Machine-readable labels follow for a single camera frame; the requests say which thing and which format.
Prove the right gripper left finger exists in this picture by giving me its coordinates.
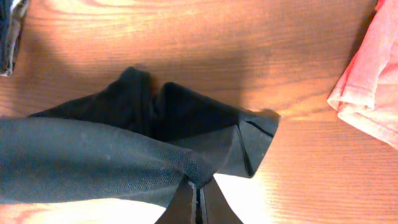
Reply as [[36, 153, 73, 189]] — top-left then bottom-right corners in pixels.
[[155, 176, 197, 224]]

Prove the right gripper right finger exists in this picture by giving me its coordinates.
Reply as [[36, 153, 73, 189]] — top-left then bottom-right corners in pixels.
[[198, 178, 243, 224]]

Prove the black hydrogen t-shirt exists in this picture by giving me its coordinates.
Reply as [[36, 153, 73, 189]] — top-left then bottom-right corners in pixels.
[[1, 68, 278, 207]]

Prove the red printed t-shirt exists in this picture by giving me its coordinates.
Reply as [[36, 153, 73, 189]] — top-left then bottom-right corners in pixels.
[[327, 0, 397, 148]]

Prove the grey khaki folded garment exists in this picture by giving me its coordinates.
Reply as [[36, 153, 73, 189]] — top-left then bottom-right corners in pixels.
[[1, 0, 30, 77]]

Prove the navy folded garment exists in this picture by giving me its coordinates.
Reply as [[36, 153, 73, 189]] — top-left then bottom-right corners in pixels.
[[1, 0, 12, 73]]

